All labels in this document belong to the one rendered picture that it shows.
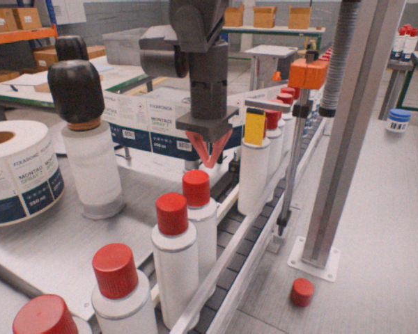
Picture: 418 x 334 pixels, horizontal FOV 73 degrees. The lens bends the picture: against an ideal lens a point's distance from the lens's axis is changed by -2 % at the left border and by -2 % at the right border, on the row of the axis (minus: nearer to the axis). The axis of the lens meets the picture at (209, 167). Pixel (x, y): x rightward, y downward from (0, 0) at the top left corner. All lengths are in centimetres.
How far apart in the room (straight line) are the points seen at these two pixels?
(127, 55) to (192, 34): 211
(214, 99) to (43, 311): 32
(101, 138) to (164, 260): 29
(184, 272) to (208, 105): 23
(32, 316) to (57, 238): 38
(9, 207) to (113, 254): 44
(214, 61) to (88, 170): 30
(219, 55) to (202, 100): 7
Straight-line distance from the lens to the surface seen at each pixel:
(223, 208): 56
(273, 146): 56
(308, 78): 40
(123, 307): 27
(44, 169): 67
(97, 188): 58
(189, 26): 37
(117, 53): 252
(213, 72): 42
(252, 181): 55
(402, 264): 68
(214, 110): 43
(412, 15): 812
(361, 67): 43
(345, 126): 45
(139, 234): 57
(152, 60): 45
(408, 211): 83
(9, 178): 64
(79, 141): 54
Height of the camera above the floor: 127
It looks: 31 degrees down
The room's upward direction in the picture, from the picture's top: straight up
